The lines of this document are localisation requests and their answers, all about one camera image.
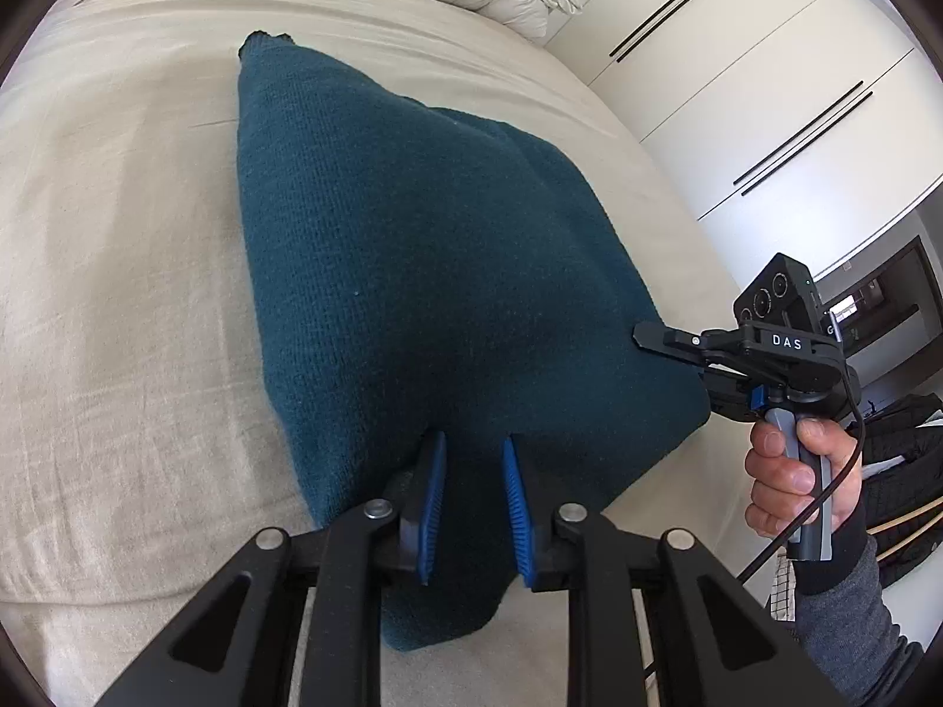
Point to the dark wall shelf niche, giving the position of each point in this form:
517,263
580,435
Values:
887,302

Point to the black backpack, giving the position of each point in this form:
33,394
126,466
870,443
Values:
902,471

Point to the beige bed sheet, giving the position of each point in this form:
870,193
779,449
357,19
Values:
138,448

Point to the wire basket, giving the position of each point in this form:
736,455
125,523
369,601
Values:
781,603

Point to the dark teal knit sweater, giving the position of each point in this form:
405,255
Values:
418,268

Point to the person's right hand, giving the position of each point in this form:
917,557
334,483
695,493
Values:
782,488

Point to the right forearm grey sleeve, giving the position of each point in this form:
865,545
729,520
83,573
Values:
843,625

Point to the wooden sticks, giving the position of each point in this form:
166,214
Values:
908,528

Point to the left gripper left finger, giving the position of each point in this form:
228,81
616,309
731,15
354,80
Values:
350,565

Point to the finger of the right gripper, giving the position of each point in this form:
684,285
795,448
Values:
680,346

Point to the white wardrobe with black handles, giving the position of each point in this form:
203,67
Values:
806,127

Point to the black camera box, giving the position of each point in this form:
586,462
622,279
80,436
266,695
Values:
784,294

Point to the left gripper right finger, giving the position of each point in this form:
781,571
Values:
562,546

